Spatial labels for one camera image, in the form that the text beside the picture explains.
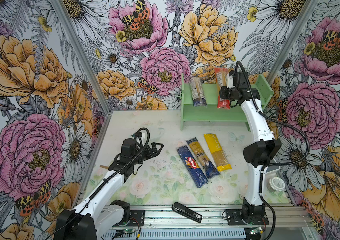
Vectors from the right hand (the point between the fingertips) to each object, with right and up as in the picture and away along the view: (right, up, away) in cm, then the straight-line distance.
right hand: (222, 95), depth 88 cm
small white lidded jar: (+24, -48, -10) cm, 55 cm away
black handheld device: (-24, -58, -16) cm, 65 cm away
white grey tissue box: (+27, -43, -4) cm, 51 cm away
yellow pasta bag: (0, -40, +3) cm, 40 cm away
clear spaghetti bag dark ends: (-14, +2, +1) cm, 15 cm away
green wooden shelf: (0, -9, +27) cm, 28 cm away
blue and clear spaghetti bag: (-8, -41, +1) cm, 42 cm away
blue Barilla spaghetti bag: (-15, -44, -3) cm, 47 cm away
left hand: (-37, -32, -7) cm, 49 cm away
